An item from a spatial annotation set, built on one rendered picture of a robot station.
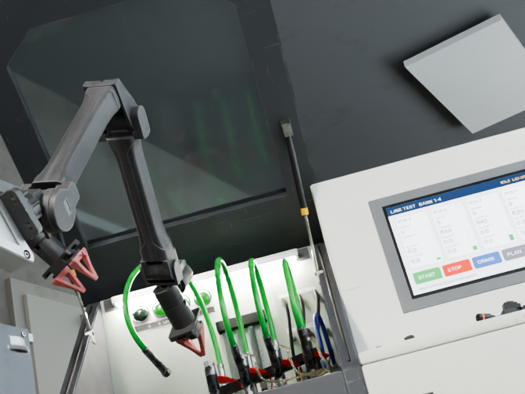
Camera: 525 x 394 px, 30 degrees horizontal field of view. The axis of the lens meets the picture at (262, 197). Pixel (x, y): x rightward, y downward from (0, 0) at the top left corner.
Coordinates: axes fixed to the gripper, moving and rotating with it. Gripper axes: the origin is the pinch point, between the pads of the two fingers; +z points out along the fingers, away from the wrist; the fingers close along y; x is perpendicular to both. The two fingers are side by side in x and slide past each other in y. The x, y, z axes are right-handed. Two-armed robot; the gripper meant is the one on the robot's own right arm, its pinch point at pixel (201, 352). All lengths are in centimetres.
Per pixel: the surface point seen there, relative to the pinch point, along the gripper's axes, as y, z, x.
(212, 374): 0.0, 6.5, 0.4
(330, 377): -21.4, 3.8, -32.9
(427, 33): 357, 46, -53
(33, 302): 166, 39, 136
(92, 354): 15.0, -1.8, 34.1
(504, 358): -19, 14, -68
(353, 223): 36, -2, -39
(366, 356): -18.0, 3.5, -41.2
